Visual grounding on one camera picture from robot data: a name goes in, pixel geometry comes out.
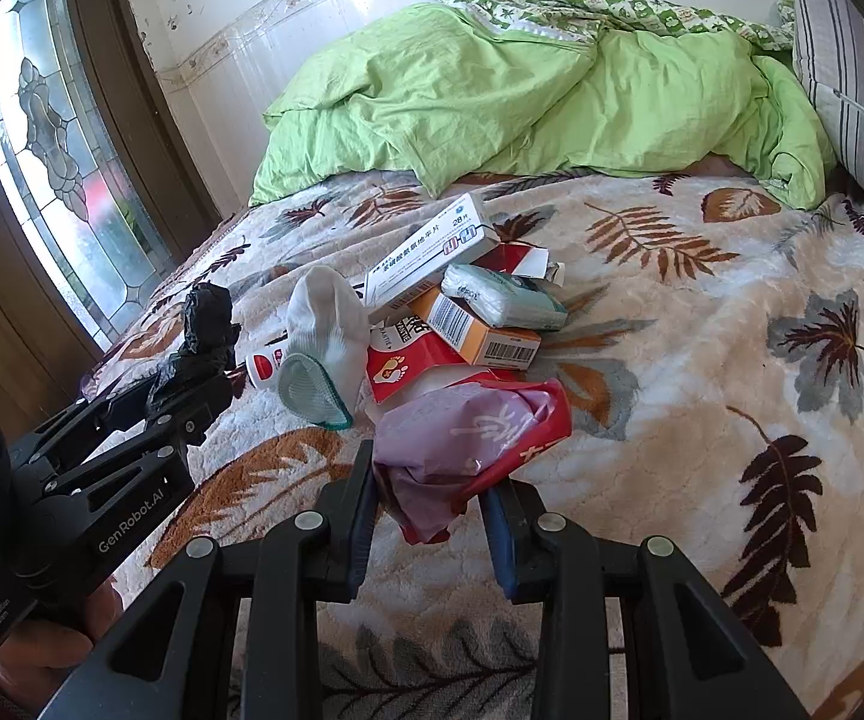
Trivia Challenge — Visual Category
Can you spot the black plastic bag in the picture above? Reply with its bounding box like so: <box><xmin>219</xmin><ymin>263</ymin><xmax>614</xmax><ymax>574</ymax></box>
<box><xmin>145</xmin><ymin>281</ymin><xmax>244</xmax><ymax>421</ymax></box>

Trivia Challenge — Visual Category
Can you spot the small white red-label bottle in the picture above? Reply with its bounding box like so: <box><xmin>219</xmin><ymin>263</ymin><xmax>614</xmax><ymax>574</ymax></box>
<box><xmin>241</xmin><ymin>347</ymin><xmax>290</xmax><ymax>392</ymax></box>

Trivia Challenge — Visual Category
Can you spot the white medicine box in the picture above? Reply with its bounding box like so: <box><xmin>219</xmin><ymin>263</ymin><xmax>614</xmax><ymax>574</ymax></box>
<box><xmin>363</xmin><ymin>193</ymin><xmax>504</xmax><ymax>310</ymax></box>

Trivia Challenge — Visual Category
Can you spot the leaf printed fleece blanket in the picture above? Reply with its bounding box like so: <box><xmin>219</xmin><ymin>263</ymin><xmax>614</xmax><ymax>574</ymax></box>
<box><xmin>79</xmin><ymin>169</ymin><xmax>864</xmax><ymax>720</ymax></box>

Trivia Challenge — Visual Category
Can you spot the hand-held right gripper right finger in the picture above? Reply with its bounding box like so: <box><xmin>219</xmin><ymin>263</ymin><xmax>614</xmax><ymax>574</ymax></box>
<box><xmin>479</xmin><ymin>478</ymin><xmax>812</xmax><ymax>720</ymax></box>

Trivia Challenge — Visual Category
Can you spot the green white tissue packet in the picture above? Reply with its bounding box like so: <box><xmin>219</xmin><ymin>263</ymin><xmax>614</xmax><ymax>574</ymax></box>
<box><xmin>441</xmin><ymin>262</ymin><xmax>569</xmax><ymax>331</ymax></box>

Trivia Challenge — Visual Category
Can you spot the clear green plastic mask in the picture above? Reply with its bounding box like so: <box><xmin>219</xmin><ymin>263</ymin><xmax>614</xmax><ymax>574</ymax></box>
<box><xmin>277</xmin><ymin>352</ymin><xmax>354</xmax><ymax>434</ymax></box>

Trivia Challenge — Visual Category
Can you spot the striped floral pillow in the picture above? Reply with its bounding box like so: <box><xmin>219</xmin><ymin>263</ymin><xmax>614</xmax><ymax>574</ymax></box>
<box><xmin>792</xmin><ymin>0</ymin><xmax>864</xmax><ymax>241</ymax></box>

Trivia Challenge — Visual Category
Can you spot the red packet with footprint print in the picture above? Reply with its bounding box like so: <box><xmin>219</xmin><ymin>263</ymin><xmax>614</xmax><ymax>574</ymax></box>
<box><xmin>364</xmin><ymin>307</ymin><xmax>523</xmax><ymax>404</ymax></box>

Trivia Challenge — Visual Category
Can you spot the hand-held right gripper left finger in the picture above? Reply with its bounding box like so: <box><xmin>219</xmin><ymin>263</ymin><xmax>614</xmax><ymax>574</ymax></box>
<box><xmin>38</xmin><ymin>441</ymin><xmax>382</xmax><ymax>720</ymax></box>

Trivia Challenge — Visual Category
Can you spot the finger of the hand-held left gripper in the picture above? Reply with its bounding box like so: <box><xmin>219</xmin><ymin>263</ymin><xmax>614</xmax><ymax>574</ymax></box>
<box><xmin>42</xmin><ymin>373</ymin><xmax>236</xmax><ymax>571</ymax></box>
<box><xmin>23</xmin><ymin>379</ymin><xmax>155</xmax><ymax>466</ymax></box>

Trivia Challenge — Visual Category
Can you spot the orange medicine box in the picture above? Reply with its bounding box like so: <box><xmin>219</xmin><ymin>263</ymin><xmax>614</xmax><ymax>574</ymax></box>
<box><xmin>408</xmin><ymin>286</ymin><xmax>543</xmax><ymax>370</ymax></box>

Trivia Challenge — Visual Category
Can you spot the stained glass window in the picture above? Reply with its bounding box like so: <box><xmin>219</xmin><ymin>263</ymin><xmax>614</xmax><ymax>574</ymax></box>
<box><xmin>0</xmin><ymin>0</ymin><xmax>185</xmax><ymax>350</ymax></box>

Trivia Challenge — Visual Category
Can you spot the white sock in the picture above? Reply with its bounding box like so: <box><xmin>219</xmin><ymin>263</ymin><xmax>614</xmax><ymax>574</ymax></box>
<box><xmin>282</xmin><ymin>265</ymin><xmax>371</xmax><ymax>406</ymax></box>

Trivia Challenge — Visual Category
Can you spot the green patterned white quilt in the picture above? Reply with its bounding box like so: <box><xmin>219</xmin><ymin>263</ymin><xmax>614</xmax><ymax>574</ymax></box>
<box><xmin>436</xmin><ymin>0</ymin><xmax>797</xmax><ymax>53</ymax></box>

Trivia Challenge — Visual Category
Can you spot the pink and red plastic bag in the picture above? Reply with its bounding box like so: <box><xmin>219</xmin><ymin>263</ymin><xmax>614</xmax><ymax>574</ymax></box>
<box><xmin>372</xmin><ymin>377</ymin><xmax>574</xmax><ymax>545</ymax></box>

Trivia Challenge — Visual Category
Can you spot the plain green duvet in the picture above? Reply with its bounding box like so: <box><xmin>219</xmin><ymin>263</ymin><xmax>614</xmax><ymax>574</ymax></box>
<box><xmin>248</xmin><ymin>1</ymin><xmax>838</xmax><ymax>211</ymax></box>

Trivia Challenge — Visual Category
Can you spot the person's left hand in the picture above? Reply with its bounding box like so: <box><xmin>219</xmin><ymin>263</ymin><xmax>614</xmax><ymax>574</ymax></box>
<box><xmin>0</xmin><ymin>583</ymin><xmax>124</xmax><ymax>715</ymax></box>

